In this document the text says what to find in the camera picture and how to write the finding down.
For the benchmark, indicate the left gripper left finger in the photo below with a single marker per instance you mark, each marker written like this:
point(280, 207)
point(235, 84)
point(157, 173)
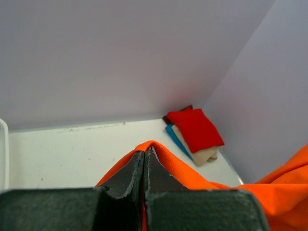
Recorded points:
point(120, 205)

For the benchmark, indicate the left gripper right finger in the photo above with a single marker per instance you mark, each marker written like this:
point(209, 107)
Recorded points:
point(165, 197)

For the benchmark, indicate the orange t shirt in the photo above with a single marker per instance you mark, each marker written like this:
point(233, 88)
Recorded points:
point(283, 194)

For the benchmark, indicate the folded beige t shirt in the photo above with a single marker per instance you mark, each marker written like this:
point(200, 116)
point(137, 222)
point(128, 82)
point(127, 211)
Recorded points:
point(199, 157)

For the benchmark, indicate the folded blue t shirt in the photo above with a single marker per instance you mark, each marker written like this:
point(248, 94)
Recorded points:
point(176, 140)

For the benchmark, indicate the folded dark red t shirt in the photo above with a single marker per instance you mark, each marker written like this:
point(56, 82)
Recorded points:
point(166, 118)

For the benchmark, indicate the white plastic basket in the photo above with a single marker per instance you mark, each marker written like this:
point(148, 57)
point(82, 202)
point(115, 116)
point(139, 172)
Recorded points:
point(4, 156)

